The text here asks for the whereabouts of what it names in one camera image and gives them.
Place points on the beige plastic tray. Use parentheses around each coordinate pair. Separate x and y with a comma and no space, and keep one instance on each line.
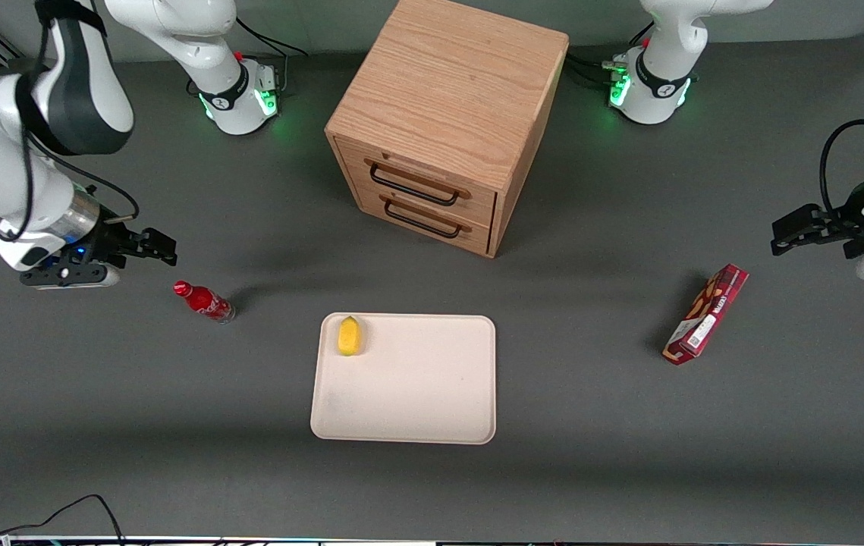
(409,383)

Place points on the red coke bottle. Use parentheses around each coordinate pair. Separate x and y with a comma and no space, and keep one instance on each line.
(204,302)

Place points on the yellow lemon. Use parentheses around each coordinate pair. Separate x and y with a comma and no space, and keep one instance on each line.
(349,336)

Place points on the red snack box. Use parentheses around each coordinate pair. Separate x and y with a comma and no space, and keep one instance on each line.
(707,315)

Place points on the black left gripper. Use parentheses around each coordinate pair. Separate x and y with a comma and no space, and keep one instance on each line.
(846,221)

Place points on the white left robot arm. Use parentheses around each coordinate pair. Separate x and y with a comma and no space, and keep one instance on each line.
(659,98)

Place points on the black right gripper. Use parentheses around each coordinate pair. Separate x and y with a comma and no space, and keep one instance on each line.
(110,241)

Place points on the wooden drawer cabinet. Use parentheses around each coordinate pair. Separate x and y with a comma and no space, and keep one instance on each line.
(447,98)

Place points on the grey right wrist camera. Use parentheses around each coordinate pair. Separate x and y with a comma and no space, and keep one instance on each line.
(67,275)

